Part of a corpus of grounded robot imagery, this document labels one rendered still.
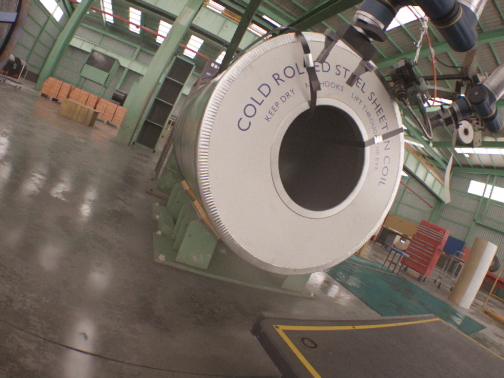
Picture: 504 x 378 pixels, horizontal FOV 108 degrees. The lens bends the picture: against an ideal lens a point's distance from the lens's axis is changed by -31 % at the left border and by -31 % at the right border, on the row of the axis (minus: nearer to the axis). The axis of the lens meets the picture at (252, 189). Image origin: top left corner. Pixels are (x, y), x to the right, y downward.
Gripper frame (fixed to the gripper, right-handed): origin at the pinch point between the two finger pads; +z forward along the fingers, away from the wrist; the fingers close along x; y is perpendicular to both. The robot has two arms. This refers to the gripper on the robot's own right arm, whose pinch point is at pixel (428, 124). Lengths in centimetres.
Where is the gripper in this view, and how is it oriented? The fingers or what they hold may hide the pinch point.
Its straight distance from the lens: 158.5
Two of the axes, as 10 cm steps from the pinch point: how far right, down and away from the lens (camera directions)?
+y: -6.1, -7.2, -3.3
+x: -3.1, 6.0, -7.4
